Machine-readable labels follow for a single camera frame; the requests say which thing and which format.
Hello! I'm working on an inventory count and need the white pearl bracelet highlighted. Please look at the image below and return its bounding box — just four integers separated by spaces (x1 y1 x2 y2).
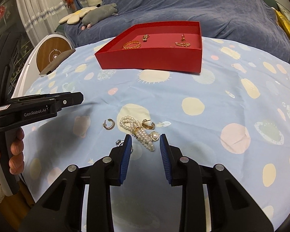
119 115 156 153

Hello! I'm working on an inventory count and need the red jewelry tray box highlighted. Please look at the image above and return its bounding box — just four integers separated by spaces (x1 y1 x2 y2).
95 21 203 73

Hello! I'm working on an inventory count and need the person's left hand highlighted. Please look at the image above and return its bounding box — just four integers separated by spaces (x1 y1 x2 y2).
9 128 24 175

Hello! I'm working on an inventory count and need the pearl stud earring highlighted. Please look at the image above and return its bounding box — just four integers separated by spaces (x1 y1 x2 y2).
150 131 160 142

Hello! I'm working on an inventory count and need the wide gold hoop earring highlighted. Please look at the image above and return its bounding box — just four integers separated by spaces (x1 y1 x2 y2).
141 119 155 130

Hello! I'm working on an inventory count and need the white round wooden device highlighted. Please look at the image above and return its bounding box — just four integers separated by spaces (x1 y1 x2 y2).
11 34 73 97

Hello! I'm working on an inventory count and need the cream flower cushion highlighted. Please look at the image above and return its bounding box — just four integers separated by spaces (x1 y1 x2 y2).
59 6 97 25

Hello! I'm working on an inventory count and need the blue planet print cloth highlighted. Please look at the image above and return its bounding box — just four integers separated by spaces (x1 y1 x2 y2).
23 38 290 228

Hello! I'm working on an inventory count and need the grey plush toy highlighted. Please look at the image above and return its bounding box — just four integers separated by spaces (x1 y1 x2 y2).
81 3 118 30

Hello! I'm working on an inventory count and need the white sheer curtain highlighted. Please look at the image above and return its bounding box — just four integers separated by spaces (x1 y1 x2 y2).
13 0 88 47

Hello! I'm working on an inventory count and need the gold wrist watch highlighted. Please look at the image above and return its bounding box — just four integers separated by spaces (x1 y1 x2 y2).
142 34 149 42

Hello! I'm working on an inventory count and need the blue blanket covered sofa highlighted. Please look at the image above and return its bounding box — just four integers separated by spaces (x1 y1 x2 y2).
64 0 290 63

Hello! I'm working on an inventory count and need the yellow satin pillow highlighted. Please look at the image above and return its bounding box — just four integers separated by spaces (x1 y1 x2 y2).
272 7 290 39

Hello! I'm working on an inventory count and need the gold bangle bracelet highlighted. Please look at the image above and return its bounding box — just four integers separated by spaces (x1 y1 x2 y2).
122 40 142 50

